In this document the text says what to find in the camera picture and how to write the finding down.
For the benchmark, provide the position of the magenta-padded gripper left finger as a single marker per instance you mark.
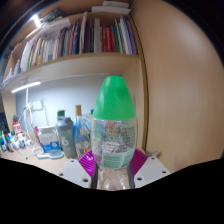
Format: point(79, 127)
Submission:
point(76, 170)

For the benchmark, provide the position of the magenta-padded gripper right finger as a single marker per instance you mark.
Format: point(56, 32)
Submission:
point(150, 170)

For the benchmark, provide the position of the clear bottle with green cap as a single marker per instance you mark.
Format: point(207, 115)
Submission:
point(114, 133)

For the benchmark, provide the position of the light blue hairbrush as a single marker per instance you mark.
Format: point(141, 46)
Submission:
point(51, 155)

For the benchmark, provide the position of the grey shaker bottle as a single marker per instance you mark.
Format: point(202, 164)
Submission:
point(66, 138)

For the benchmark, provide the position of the yellow-capped clear bottle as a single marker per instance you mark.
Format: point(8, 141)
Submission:
point(81, 133)

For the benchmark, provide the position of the blue and white box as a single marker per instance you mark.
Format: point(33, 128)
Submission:
point(49, 140)

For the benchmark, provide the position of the red and white canister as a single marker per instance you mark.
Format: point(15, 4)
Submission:
point(17, 126)

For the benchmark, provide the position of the white LED light bar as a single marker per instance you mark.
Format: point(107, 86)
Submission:
point(26, 87)

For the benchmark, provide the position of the wooden shelf unit with books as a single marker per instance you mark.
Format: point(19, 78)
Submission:
point(83, 63)

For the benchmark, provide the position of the ceiling strip light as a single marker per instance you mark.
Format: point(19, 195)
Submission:
point(36, 20)

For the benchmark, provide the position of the white wall power strip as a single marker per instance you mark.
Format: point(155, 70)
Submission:
point(37, 105)

